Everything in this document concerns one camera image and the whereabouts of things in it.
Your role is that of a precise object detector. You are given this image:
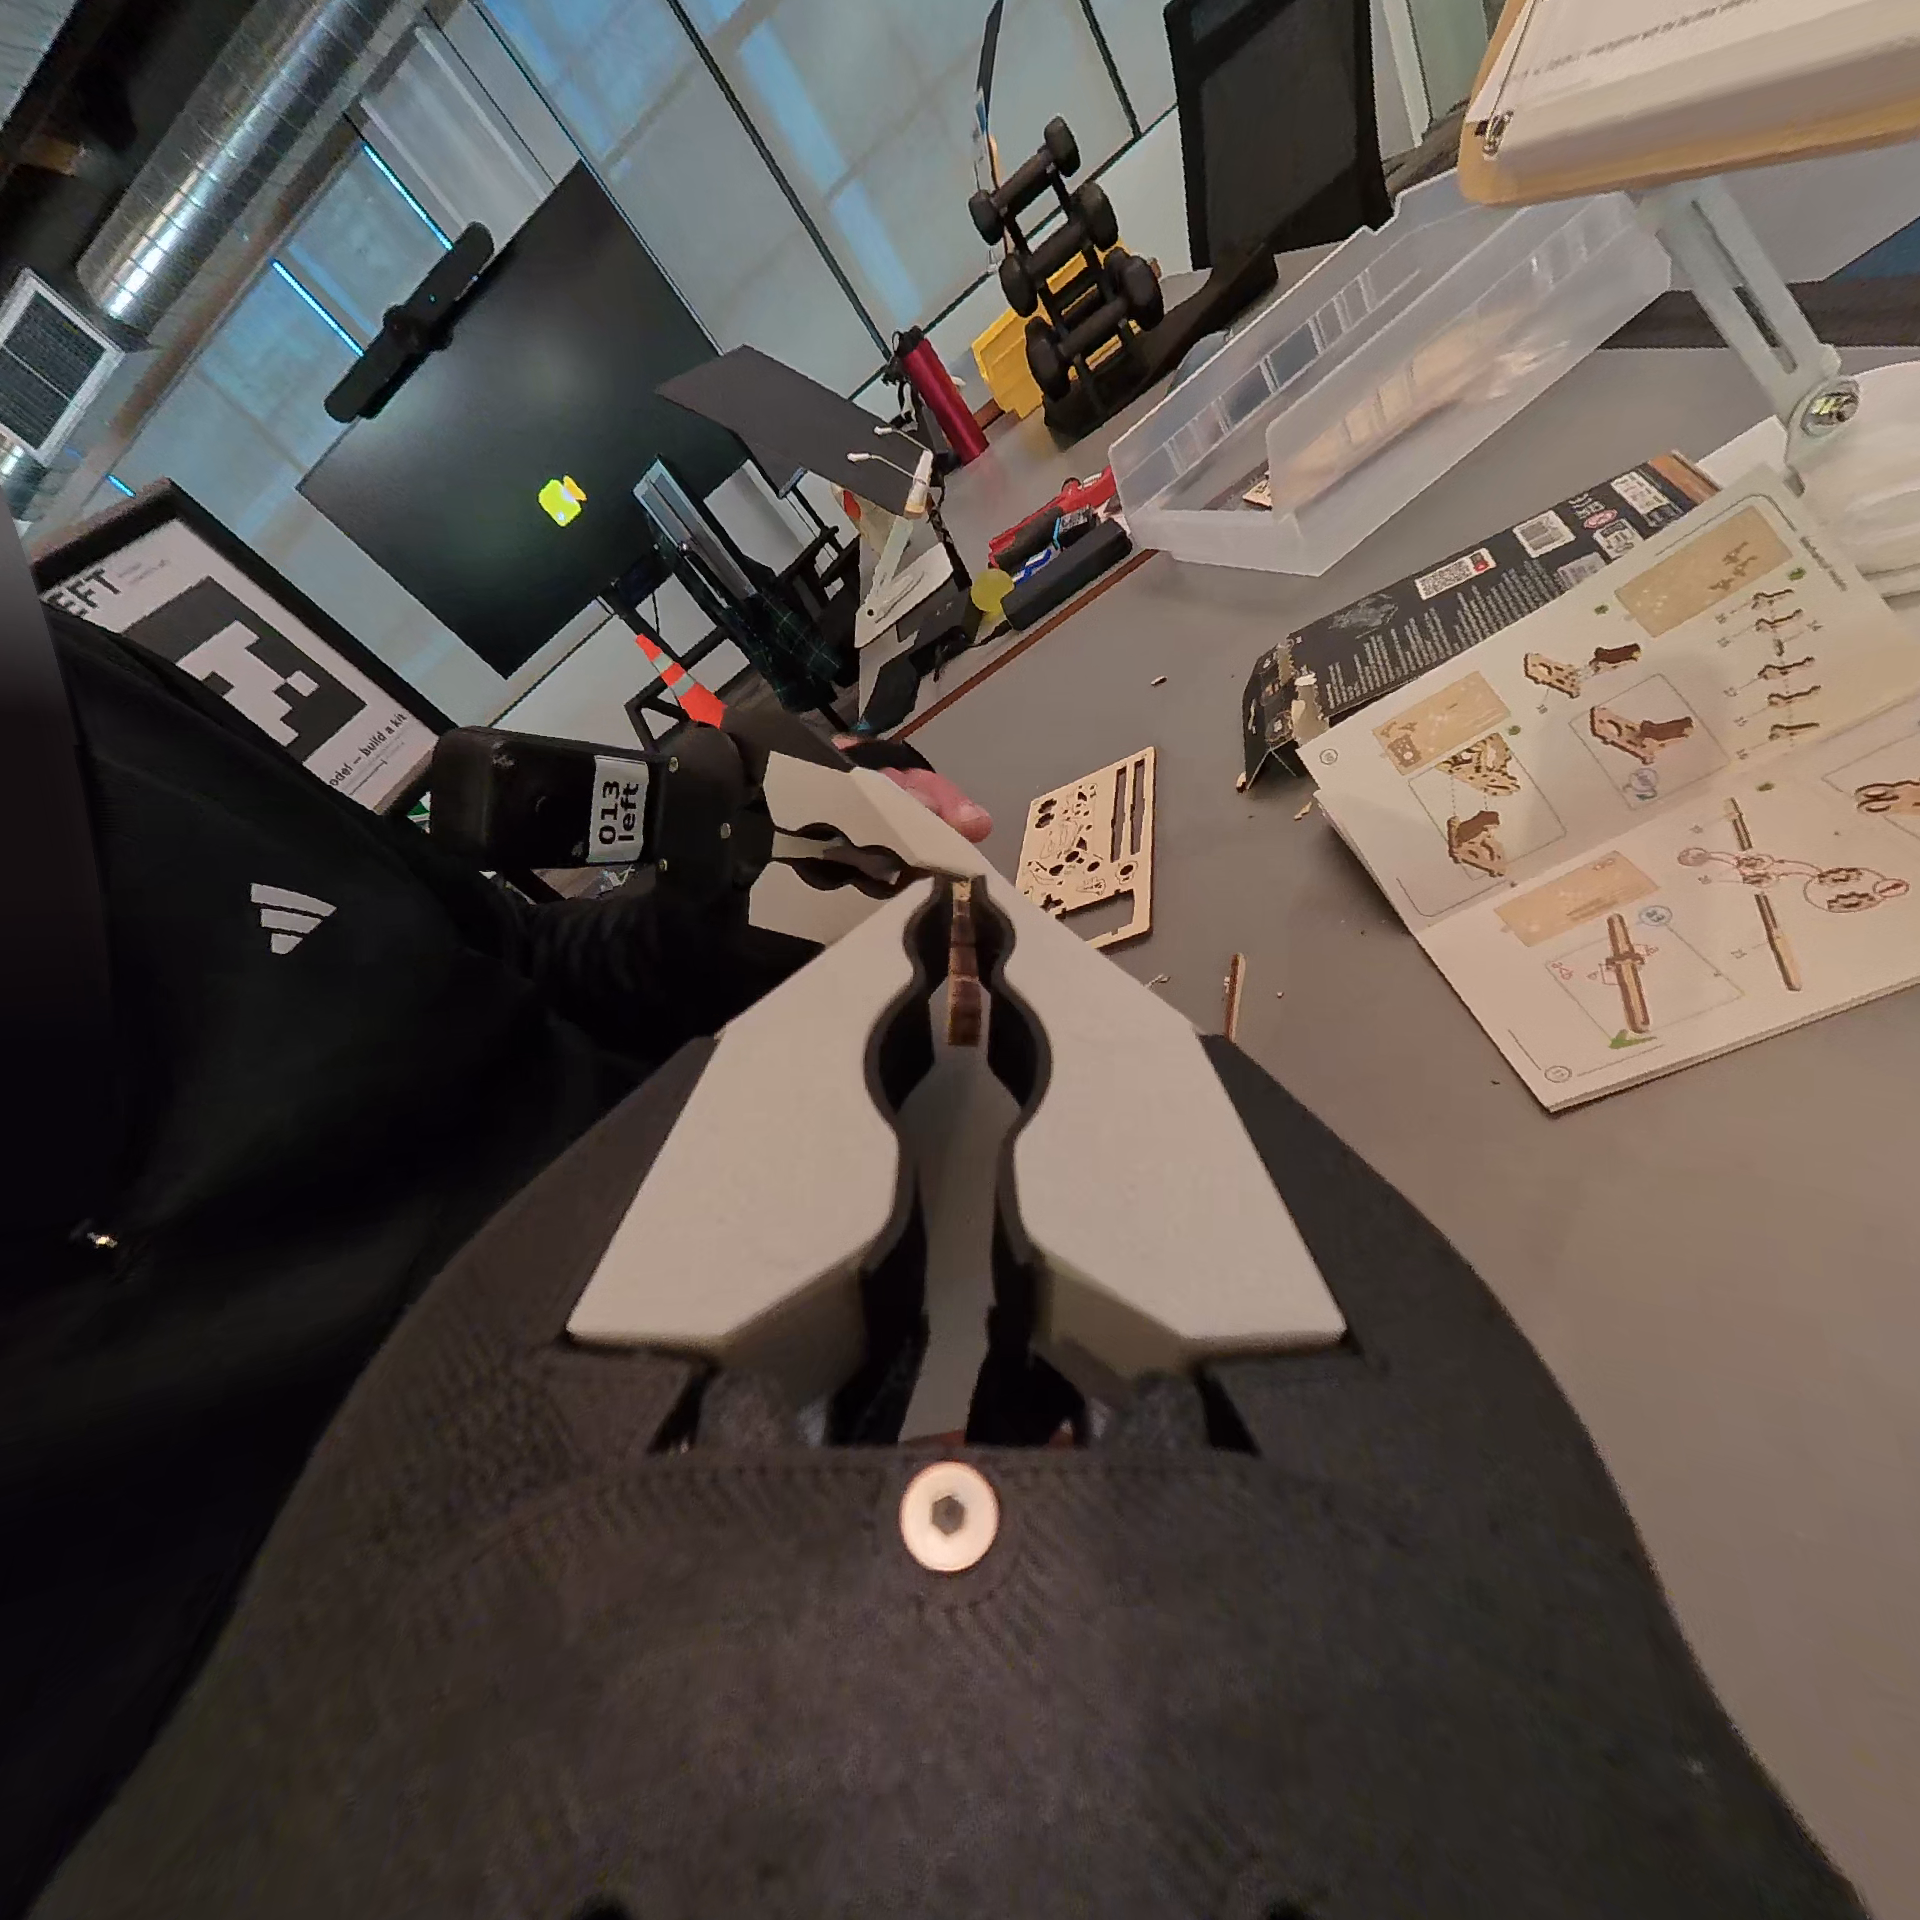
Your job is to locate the silver air duct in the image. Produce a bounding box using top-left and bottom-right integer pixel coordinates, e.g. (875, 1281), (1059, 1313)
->
(76, 0), (436, 323)

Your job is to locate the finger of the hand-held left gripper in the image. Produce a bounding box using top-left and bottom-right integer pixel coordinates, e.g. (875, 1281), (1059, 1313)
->
(766, 757), (987, 880)
(747, 863), (910, 946)

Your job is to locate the brown wooden part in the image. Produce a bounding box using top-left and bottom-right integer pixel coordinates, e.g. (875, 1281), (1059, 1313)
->
(945, 877), (995, 1047)

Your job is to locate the laser-cut wooden part sheet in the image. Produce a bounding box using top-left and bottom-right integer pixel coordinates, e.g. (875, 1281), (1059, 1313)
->
(1018, 746), (1162, 950)

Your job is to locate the black webcam bar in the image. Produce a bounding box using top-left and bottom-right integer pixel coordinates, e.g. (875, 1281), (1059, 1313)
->
(324, 223), (494, 423)

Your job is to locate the black tilted board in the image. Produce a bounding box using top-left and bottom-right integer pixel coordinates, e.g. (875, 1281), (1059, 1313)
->
(657, 346), (903, 495)

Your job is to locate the black dumbbell rack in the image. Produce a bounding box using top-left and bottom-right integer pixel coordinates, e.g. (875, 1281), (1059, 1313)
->
(966, 119), (1167, 441)

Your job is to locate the person's left hand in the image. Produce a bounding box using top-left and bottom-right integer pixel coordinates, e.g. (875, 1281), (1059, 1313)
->
(833, 730), (995, 840)

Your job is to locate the white document stand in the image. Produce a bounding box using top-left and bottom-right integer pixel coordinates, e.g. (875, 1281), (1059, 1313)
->
(1462, 46), (1920, 600)

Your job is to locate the black kit box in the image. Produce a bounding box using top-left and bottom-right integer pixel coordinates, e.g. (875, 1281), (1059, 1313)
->
(1236, 457), (1719, 792)

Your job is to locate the clear plastic bin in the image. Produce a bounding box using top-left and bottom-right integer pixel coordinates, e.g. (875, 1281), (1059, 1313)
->
(1107, 187), (1674, 578)

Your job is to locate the orange traffic cone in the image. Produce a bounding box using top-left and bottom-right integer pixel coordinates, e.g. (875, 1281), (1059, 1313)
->
(638, 631), (724, 730)

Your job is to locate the black screen back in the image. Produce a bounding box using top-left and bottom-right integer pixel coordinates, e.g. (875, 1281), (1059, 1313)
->
(1162, 0), (1396, 269)

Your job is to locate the large framed marker sign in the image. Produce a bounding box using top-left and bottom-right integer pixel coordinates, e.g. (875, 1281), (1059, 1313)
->
(30, 480), (452, 816)

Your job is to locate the instruction booklet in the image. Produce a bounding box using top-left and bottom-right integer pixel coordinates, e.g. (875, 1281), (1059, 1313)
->
(1297, 469), (1920, 1115)

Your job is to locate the black wall monitor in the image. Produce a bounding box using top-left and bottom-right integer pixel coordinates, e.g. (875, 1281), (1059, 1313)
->
(297, 161), (753, 677)

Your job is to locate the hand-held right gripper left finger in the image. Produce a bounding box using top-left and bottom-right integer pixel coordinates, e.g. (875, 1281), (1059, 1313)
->
(567, 872), (951, 1443)

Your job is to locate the yellow plastic bin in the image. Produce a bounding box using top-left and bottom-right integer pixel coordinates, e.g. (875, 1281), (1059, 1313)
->
(971, 269), (1126, 425)

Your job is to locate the red water bottle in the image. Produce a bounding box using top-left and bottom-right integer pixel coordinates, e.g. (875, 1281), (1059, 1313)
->
(897, 333), (991, 466)

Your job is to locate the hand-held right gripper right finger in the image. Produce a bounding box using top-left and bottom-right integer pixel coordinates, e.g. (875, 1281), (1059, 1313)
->
(971, 872), (1348, 1390)

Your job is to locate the wooden clipboard board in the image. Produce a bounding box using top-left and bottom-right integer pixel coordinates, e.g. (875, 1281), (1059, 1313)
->
(1459, 0), (1920, 208)

